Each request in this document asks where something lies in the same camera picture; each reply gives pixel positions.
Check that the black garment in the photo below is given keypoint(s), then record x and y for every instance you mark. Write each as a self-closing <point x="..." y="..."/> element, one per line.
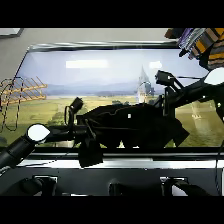
<point x="140" y="130"/>

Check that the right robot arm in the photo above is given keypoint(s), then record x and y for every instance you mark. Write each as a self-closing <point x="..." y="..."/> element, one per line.
<point x="193" y="90"/>

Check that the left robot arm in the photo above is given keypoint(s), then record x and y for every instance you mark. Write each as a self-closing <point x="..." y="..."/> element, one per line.
<point x="20" y="148"/>

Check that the brown clothes hanger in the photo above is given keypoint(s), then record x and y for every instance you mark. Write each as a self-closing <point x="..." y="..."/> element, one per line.
<point x="31" y="97"/>
<point x="31" y="87"/>

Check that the brown garment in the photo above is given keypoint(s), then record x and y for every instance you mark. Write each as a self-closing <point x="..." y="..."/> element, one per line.
<point x="173" y="33"/>

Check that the purple striped garment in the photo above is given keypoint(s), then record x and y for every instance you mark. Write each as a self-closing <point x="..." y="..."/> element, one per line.
<point x="190" y="38"/>

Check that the orange striped garment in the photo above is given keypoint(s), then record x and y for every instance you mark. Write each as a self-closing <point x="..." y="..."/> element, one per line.
<point x="213" y="43"/>

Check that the silver frame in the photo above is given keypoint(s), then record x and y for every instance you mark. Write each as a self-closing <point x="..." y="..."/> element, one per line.
<point x="133" y="164"/>

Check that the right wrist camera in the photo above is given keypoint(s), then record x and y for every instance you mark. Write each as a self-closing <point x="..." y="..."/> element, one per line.
<point x="164" y="78"/>

